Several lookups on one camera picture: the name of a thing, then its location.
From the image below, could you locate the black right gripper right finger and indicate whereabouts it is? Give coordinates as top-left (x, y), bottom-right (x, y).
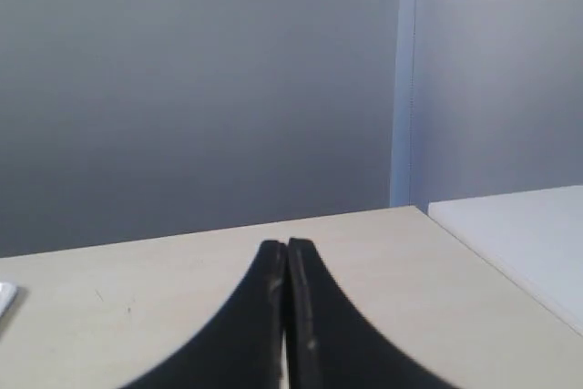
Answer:
top-left (286, 238), bottom-right (451, 389)

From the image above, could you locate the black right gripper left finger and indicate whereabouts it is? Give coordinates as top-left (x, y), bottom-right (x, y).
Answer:
top-left (127, 241), bottom-right (287, 389)

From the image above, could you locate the white adjacent table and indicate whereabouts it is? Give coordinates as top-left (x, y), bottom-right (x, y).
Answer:
top-left (428, 185), bottom-right (582, 333)

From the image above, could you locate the white rectangular plastic tray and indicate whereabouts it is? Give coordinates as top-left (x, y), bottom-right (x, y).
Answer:
top-left (0, 282), bottom-right (18, 317)

